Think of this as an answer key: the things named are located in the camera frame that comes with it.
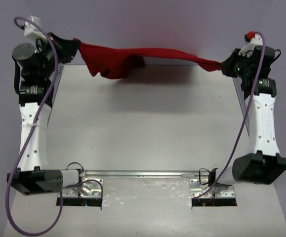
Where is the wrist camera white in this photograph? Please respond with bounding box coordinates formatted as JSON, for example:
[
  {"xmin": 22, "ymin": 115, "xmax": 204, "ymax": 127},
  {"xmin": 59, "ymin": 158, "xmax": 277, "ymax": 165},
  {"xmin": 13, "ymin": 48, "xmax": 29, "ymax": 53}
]
[
  {"xmin": 24, "ymin": 15, "xmax": 46, "ymax": 41},
  {"xmin": 238, "ymin": 31, "xmax": 263, "ymax": 56}
]

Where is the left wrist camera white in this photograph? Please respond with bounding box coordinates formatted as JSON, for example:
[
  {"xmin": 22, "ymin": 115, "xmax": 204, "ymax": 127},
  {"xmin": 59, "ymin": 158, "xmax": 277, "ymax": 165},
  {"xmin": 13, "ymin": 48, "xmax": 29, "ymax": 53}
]
[{"xmin": 24, "ymin": 15, "xmax": 46, "ymax": 41}]

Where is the red t-shirt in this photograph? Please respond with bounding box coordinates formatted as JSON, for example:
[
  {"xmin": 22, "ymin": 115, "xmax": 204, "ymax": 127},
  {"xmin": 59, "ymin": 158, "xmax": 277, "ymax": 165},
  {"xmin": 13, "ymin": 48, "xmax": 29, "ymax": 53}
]
[{"xmin": 73, "ymin": 38, "xmax": 221, "ymax": 79}]

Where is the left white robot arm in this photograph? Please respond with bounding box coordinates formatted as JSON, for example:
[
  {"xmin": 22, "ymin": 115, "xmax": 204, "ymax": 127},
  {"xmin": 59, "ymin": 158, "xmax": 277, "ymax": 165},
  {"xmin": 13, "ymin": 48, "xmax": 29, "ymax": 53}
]
[{"xmin": 7, "ymin": 33, "xmax": 82, "ymax": 195}]

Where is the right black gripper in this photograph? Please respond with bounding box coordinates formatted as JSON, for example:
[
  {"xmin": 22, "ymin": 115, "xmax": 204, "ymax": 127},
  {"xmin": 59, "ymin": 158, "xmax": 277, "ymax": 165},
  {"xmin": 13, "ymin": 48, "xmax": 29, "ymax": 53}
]
[{"xmin": 220, "ymin": 48, "xmax": 253, "ymax": 79}]

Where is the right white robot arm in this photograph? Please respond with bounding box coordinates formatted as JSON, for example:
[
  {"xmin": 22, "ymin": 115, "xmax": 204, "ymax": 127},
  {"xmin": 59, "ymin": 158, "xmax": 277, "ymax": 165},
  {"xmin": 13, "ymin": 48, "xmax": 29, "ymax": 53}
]
[{"xmin": 208, "ymin": 45, "xmax": 286, "ymax": 186}]

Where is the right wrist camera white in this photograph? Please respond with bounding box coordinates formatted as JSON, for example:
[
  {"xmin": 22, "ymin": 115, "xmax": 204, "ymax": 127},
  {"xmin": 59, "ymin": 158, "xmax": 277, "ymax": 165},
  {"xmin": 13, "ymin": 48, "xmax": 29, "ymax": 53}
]
[{"xmin": 238, "ymin": 31, "xmax": 263, "ymax": 56}]

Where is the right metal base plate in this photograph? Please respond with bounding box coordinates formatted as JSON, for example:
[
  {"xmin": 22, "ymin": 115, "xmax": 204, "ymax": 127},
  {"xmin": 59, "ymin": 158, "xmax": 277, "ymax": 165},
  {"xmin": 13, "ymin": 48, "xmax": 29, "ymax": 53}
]
[{"xmin": 189, "ymin": 178, "xmax": 236, "ymax": 199}]

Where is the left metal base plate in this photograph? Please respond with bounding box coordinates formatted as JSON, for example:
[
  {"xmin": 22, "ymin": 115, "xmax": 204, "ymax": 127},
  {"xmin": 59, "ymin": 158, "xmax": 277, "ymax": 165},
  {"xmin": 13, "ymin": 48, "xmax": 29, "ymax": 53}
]
[{"xmin": 62, "ymin": 178, "xmax": 103, "ymax": 198}]

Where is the metal base plate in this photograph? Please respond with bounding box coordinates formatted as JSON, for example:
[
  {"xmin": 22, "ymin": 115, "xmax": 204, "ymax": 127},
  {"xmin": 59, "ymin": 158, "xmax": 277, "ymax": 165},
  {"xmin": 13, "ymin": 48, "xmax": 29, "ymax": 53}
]
[
  {"xmin": 189, "ymin": 178, "xmax": 236, "ymax": 199},
  {"xmin": 62, "ymin": 178, "xmax": 103, "ymax": 198}
]

